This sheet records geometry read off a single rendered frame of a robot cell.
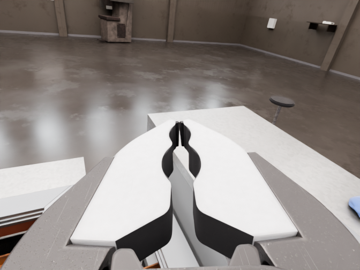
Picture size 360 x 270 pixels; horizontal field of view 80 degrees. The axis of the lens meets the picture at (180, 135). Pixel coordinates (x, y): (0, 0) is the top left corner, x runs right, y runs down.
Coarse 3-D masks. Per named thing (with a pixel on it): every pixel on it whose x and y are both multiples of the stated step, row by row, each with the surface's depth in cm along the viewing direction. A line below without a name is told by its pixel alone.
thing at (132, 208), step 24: (168, 120) 12; (144, 144) 10; (168, 144) 10; (120, 168) 8; (144, 168) 8; (168, 168) 10; (96, 192) 7; (120, 192) 7; (144, 192) 7; (168, 192) 7; (96, 216) 6; (120, 216) 6; (144, 216) 6; (168, 216) 7; (72, 240) 6; (96, 240) 6; (120, 240) 6; (144, 240) 6; (168, 240) 7
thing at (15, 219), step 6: (36, 210) 76; (42, 210) 77; (6, 216) 73; (12, 216) 73; (18, 216) 74; (24, 216) 75; (30, 216) 76; (36, 216) 76; (0, 222) 72; (6, 222) 73; (12, 222) 73; (18, 222) 74; (24, 222) 75; (156, 252) 70; (162, 258) 67; (162, 264) 67
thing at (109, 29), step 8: (104, 0) 808; (112, 0) 771; (120, 0) 786; (128, 0) 803; (112, 8) 862; (120, 8) 827; (128, 8) 844; (104, 16) 815; (112, 16) 864; (120, 16) 840; (128, 16) 856; (104, 24) 837; (112, 24) 836; (120, 24) 852; (128, 24) 871; (104, 32) 854; (112, 32) 850; (120, 32) 866; (128, 32) 888; (104, 40) 876; (112, 40) 864; (120, 40) 882; (128, 40) 903
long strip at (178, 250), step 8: (176, 224) 77; (176, 232) 74; (176, 240) 72; (184, 240) 72; (168, 248) 69; (176, 248) 70; (184, 248) 70; (168, 256) 67; (176, 256) 67; (184, 256) 68; (192, 256) 68; (168, 264) 65; (176, 264) 65; (184, 264) 65; (192, 264) 66
